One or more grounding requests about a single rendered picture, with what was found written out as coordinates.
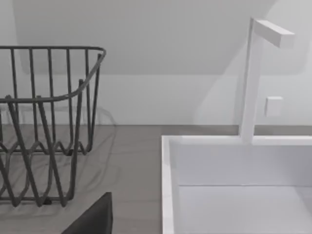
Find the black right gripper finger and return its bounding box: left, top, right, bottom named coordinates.
left=60, top=192, right=113, bottom=234

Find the white sink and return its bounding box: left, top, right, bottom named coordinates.
left=161, top=135, right=312, bottom=234

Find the tall white tap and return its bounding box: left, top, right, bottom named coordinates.
left=240, top=17, right=295, bottom=145

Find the dark grey wire basket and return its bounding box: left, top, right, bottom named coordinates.
left=0, top=46, right=107, bottom=208

